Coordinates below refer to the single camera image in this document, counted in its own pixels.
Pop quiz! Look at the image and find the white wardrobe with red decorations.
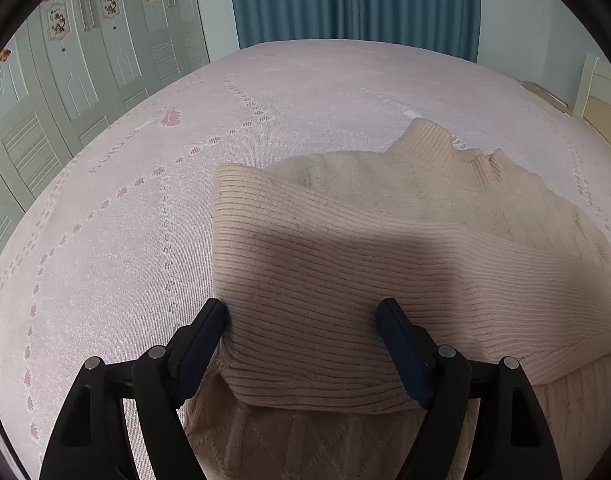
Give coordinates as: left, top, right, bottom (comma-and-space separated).
0, 0, 209, 254

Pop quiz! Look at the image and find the cream wooden headboard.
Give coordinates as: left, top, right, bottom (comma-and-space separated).
573, 53, 611, 146

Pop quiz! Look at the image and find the blue curtain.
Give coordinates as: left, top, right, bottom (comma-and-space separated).
232, 0, 481, 62

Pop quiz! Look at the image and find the pink patterned bed sheet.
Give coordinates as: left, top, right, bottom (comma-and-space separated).
0, 40, 611, 478

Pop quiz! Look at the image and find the beige knitted sweater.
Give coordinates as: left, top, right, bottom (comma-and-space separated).
186, 119, 611, 479

